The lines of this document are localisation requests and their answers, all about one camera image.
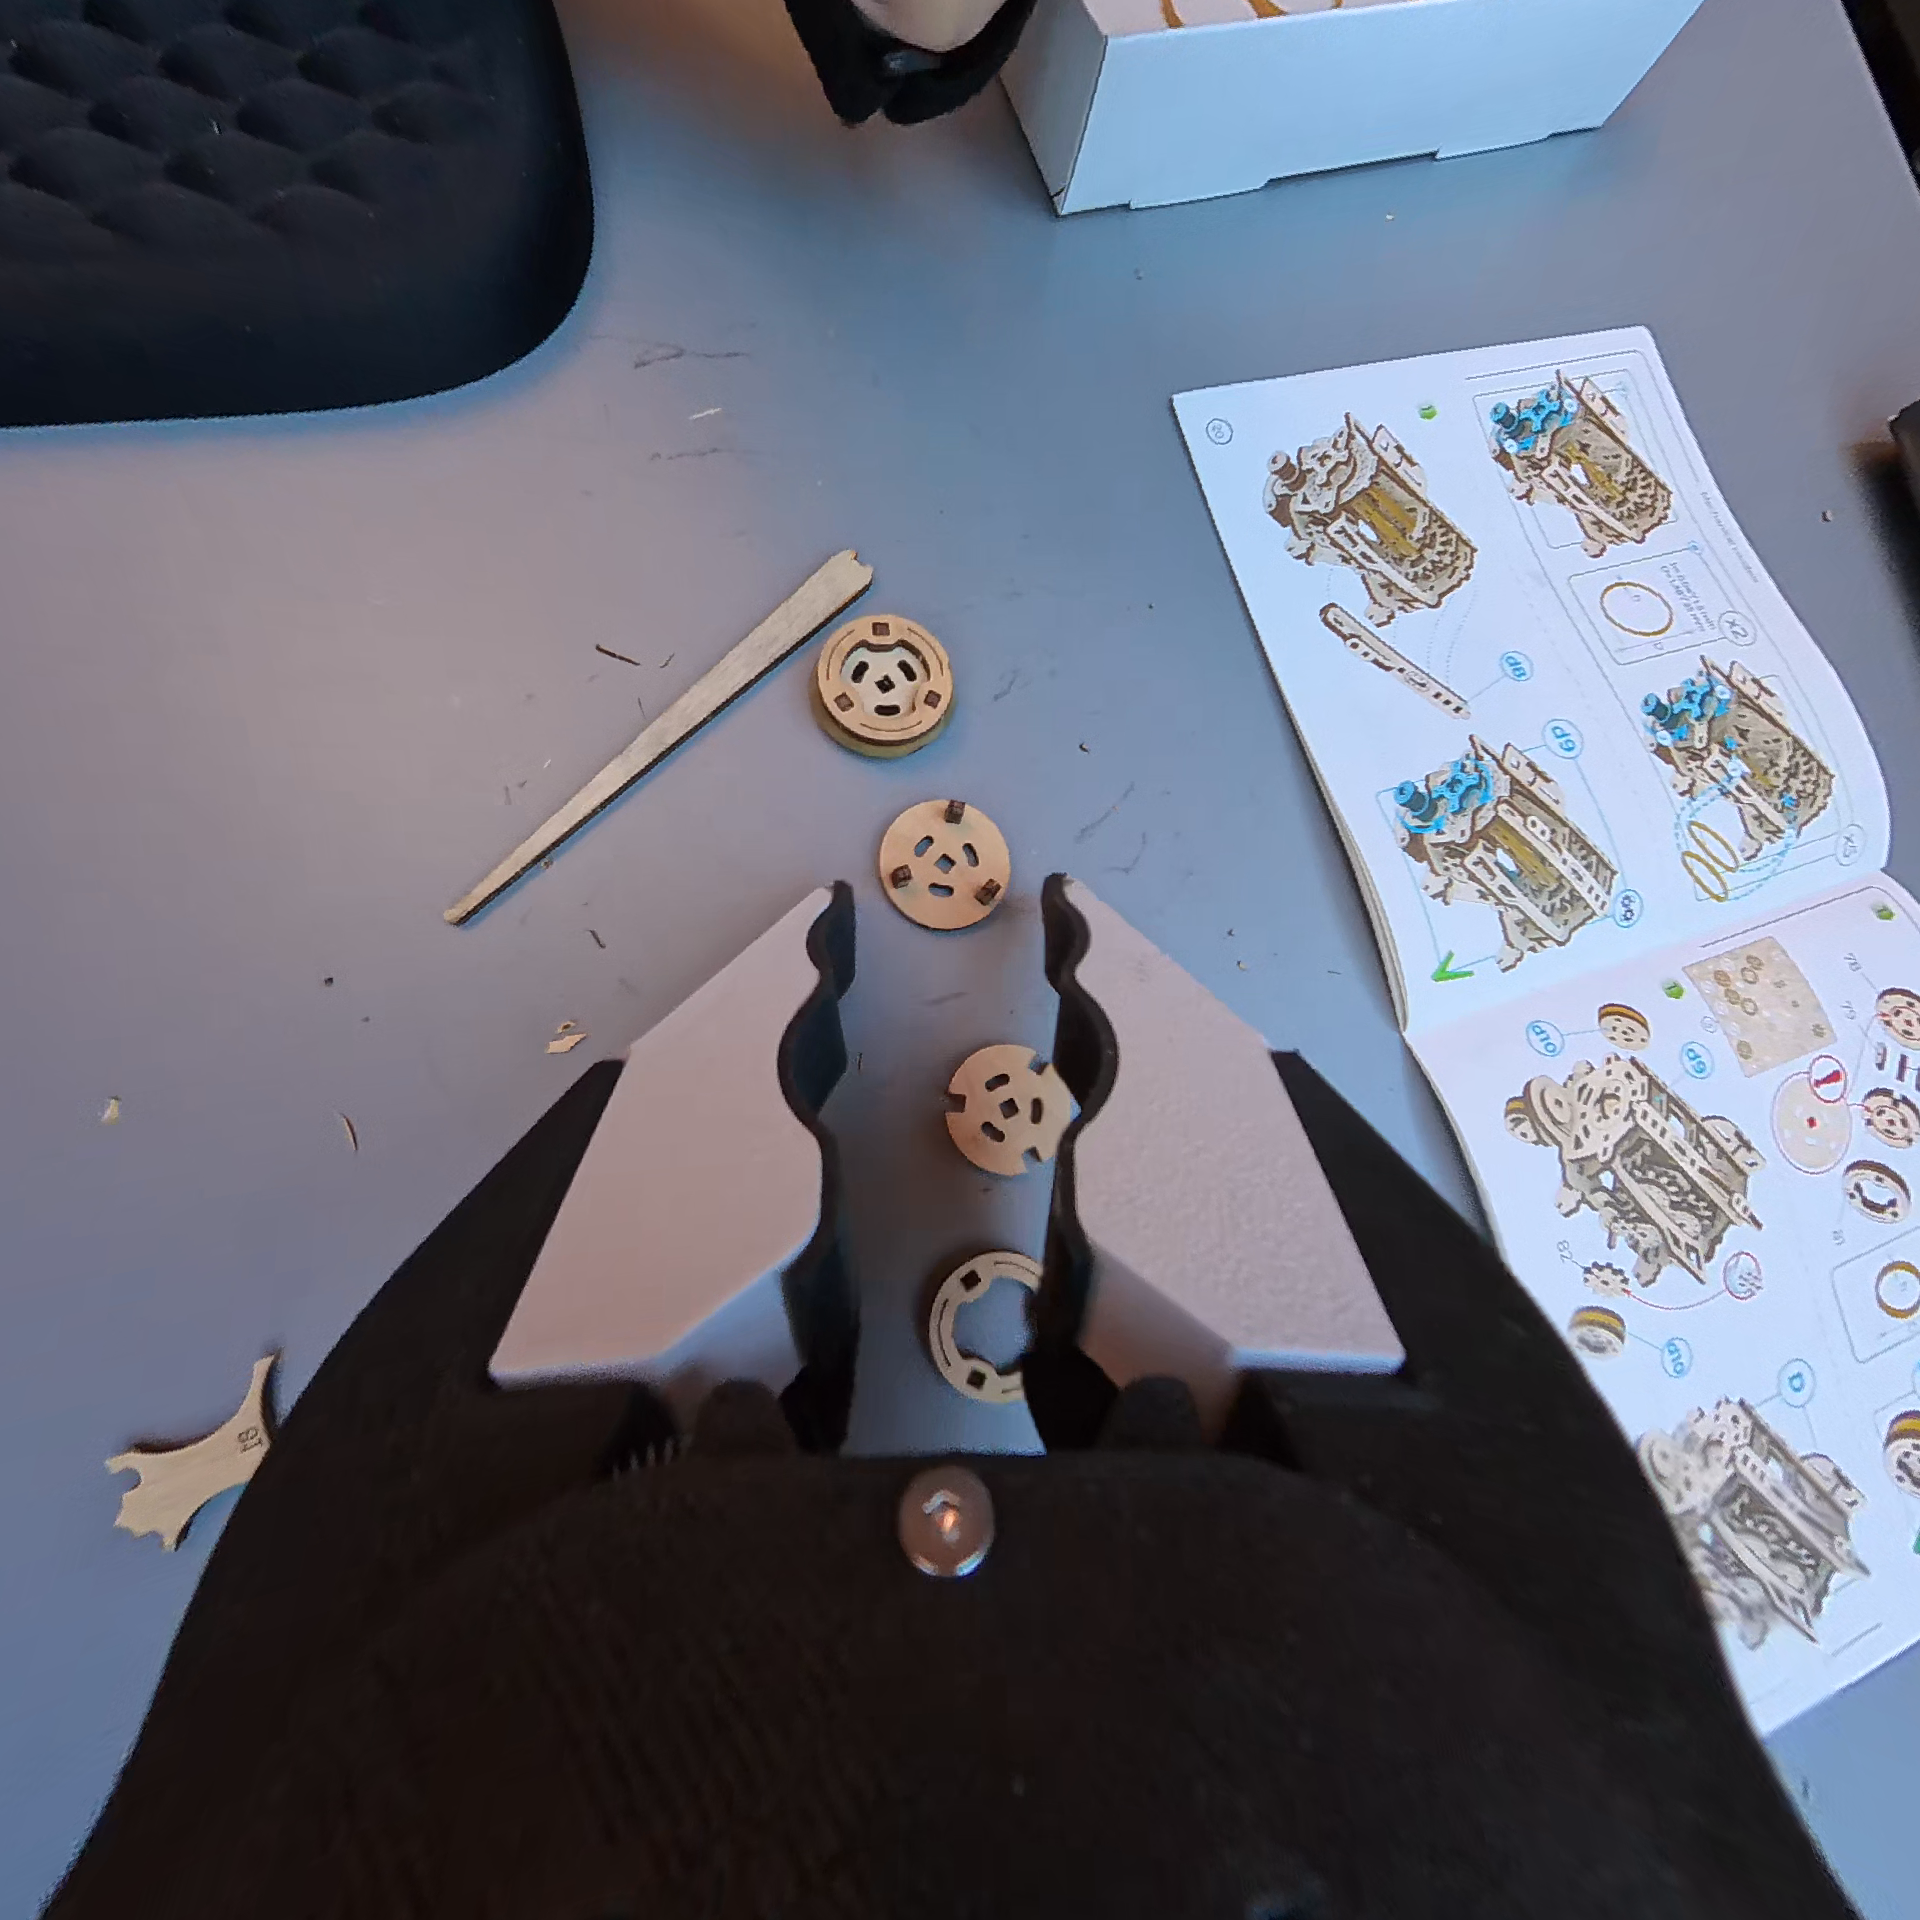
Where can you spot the notched wooden disc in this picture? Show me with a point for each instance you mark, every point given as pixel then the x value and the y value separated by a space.
pixel 984 1149

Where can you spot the instruction booklet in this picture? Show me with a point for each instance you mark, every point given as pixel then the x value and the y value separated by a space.
pixel 1501 705

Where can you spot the wooden disc with pegs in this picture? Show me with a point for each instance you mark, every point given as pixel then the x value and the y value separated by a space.
pixel 918 840

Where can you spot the black quilted cushion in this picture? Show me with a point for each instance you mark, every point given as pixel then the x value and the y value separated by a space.
pixel 271 196

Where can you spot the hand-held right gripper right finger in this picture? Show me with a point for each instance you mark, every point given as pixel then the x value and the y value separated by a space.
pixel 1200 1230

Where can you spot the thick wooden wheel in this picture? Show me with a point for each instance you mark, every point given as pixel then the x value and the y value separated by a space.
pixel 839 721

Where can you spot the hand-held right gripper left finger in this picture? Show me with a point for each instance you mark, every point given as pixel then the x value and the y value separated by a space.
pixel 704 1230

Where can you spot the star-shaped wooden scrap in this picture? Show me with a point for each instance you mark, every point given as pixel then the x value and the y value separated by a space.
pixel 196 1477

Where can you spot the white cardboard box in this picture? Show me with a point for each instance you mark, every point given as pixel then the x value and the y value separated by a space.
pixel 1277 119

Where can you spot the tapered wooden stick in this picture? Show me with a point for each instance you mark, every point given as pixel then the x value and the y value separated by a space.
pixel 661 735

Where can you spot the grey desk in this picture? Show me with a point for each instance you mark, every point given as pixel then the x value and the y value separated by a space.
pixel 974 452

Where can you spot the person's left hand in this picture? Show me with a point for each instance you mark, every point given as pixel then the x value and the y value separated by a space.
pixel 932 19

